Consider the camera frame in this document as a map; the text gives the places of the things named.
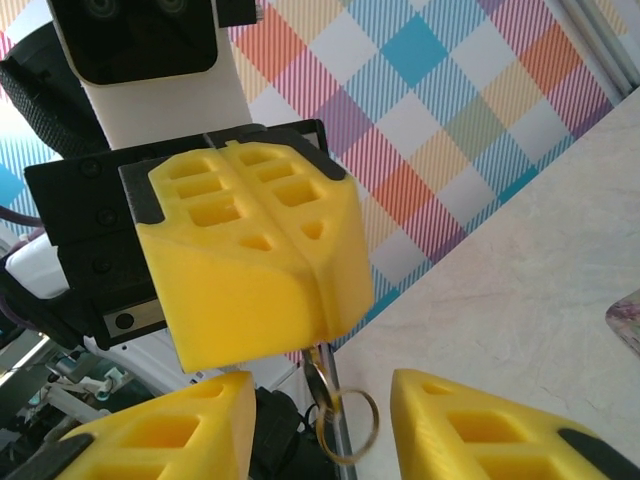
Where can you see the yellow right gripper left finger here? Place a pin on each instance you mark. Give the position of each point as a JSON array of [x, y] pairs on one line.
[[165, 440]]

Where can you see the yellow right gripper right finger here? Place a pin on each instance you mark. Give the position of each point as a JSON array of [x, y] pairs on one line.
[[480, 435]]

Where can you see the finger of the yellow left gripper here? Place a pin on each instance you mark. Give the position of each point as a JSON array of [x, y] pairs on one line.
[[340, 250], [225, 290]]

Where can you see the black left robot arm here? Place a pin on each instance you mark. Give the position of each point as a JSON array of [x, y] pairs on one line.
[[30, 55]]

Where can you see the floral tin box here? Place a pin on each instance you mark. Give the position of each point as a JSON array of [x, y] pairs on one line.
[[627, 320]]

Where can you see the white black wrist camera box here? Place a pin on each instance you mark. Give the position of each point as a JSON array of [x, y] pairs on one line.
[[140, 40]]

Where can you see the grey metal frame profile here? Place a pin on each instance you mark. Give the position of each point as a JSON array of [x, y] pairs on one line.
[[612, 45]]

